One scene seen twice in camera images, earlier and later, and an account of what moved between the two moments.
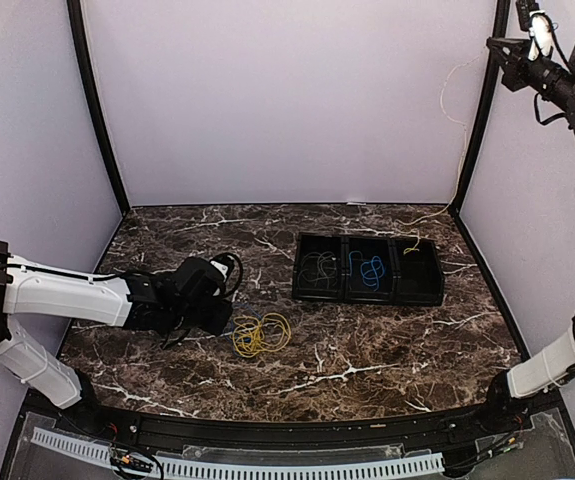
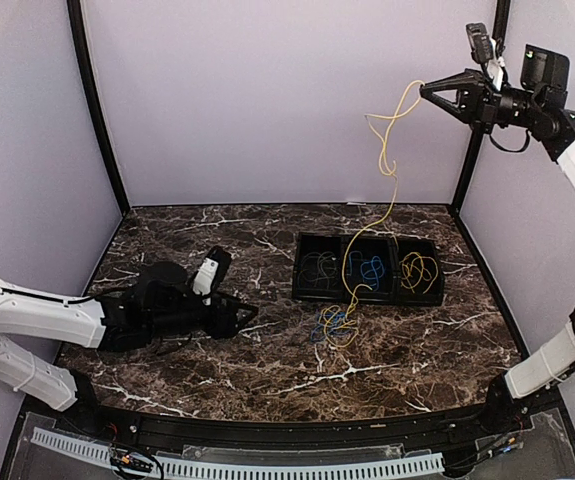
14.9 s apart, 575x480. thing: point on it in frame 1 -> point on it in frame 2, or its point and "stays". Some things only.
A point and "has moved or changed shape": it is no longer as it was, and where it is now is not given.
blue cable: [241, 305] has moved or changed shape
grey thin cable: [317, 266] stays
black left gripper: [217, 323] stays
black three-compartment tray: [368, 269] stays
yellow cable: [251, 336] -> [344, 284]
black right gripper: [512, 65] -> [482, 99]
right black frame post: [500, 29] stays
